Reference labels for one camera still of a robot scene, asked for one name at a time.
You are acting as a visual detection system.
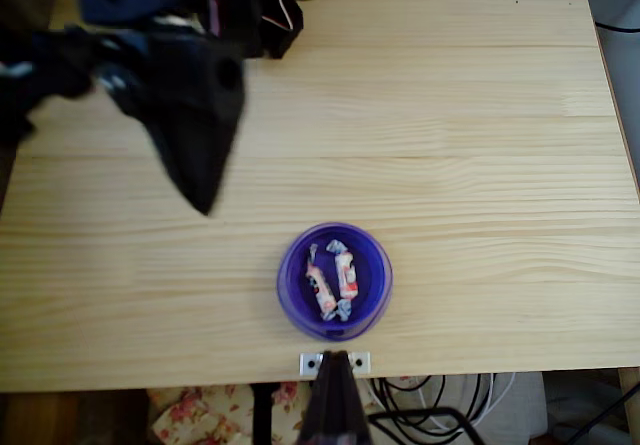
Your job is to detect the red white blue candy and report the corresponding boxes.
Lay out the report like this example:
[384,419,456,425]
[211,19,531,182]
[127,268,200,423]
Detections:
[325,238,362,323]
[304,243,338,322]

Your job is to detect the purple plastic bowl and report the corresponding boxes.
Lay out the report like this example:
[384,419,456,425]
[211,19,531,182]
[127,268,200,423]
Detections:
[276,221,395,342]

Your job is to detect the dark camera mount arm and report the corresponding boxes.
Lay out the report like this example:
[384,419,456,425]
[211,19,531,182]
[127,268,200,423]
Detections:
[297,348,374,445]

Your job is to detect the floral pattern fabric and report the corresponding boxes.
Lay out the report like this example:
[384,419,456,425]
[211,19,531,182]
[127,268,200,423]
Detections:
[147,382,321,445]

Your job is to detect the wooden table leg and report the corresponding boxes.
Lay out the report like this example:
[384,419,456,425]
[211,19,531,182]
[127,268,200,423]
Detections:
[617,367,640,445]

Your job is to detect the silver metal bracket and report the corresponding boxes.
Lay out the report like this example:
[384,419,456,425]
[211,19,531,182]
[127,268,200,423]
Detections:
[298,350,372,377]

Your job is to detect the white cable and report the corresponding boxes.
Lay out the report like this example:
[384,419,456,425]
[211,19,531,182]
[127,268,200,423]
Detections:
[367,372,517,432]

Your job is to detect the red white black servo wires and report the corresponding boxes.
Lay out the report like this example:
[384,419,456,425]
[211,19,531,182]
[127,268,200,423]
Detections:
[259,0,297,34]

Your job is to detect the black coiled cable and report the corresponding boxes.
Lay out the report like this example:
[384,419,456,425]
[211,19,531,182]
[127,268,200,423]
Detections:
[373,373,451,437]

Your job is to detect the black post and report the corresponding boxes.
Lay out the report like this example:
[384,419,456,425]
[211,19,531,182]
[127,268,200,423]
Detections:
[250,382,282,445]

